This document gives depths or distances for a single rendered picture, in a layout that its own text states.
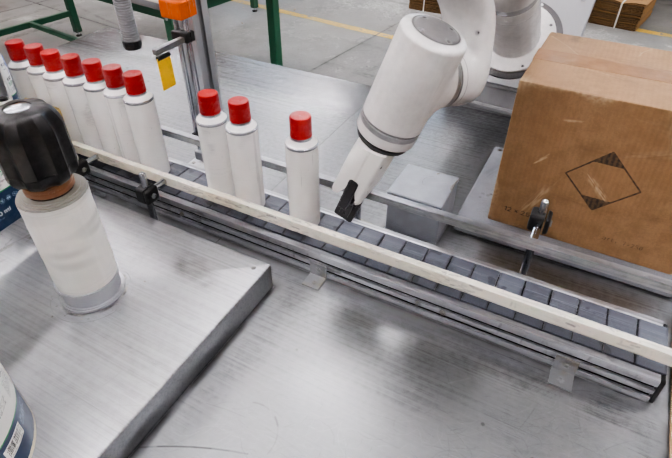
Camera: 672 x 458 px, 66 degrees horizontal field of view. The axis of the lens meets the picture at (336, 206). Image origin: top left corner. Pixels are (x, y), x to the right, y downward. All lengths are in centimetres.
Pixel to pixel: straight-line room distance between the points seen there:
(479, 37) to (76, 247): 57
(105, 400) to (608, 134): 77
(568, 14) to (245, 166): 91
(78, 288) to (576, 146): 75
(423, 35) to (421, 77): 5
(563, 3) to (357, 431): 112
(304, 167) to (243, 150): 11
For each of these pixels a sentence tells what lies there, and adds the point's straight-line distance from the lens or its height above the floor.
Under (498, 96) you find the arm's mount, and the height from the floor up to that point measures 87.
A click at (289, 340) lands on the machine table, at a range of 78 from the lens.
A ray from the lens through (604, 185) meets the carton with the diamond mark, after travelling 90.
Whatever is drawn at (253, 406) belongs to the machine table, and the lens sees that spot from 73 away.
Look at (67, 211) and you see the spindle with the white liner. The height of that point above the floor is 105.
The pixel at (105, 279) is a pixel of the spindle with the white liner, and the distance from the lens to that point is 79.
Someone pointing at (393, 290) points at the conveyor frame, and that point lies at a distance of 81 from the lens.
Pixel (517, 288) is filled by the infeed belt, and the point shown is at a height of 88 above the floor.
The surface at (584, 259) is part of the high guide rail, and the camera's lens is 78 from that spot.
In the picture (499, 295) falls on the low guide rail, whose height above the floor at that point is 91.
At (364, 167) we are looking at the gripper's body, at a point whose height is 106.
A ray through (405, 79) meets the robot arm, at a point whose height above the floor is 120.
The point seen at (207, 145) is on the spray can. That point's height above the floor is 100.
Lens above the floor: 145
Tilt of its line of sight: 38 degrees down
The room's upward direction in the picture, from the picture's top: straight up
